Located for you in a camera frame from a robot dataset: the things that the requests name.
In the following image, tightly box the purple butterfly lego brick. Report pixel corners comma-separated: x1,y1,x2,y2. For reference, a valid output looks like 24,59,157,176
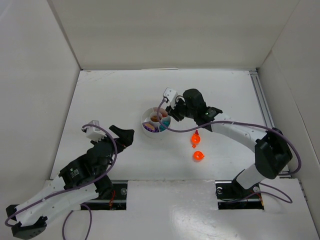
142,122,159,133

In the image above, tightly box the teal square lego brick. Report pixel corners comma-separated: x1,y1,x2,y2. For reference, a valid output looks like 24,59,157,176
159,121,170,132

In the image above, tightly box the orange round lego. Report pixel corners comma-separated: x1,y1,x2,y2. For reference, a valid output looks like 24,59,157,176
190,134,201,145
193,151,205,162

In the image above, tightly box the brown lego plate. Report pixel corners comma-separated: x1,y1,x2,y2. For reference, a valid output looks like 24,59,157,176
149,113,162,123

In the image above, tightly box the orange round lego front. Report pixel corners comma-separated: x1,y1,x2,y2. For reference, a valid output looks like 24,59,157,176
193,151,205,162

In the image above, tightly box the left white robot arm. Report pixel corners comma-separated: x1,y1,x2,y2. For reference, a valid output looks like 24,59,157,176
4,120,135,240

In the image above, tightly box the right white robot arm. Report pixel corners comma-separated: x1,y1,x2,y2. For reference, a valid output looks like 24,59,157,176
163,88,293,192

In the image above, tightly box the white divided round container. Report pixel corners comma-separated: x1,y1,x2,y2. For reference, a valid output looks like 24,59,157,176
141,107,171,140

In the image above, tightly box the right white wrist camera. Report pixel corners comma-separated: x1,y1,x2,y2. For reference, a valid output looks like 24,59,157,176
163,87,179,108

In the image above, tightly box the aluminium rail right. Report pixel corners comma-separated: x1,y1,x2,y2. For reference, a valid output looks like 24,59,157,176
248,69,308,203

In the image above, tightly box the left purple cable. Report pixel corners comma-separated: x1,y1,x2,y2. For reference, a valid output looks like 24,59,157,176
4,124,118,240

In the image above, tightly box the purple cable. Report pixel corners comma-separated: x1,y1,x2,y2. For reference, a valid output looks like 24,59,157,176
4,124,118,240
156,97,302,205

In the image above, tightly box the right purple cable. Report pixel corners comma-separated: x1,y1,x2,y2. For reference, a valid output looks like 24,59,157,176
156,97,302,205

